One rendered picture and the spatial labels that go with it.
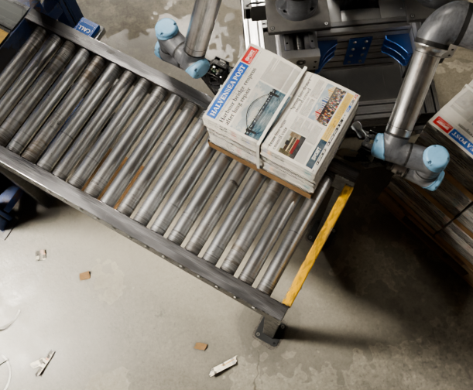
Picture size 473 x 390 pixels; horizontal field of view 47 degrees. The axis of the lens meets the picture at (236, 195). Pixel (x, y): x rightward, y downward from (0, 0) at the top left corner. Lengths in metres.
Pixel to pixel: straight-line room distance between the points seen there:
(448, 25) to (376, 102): 1.01
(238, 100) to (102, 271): 1.27
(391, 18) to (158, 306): 1.54
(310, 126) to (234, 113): 0.22
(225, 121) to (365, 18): 0.81
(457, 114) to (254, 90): 0.69
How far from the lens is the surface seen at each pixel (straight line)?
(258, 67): 1.65
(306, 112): 1.59
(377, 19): 2.17
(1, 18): 2.26
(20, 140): 1.98
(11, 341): 2.68
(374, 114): 2.55
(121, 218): 1.76
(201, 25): 1.68
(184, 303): 2.48
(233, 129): 1.56
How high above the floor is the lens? 2.44
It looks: 71 degrees down
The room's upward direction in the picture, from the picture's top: 7 degrees counter-clockwise
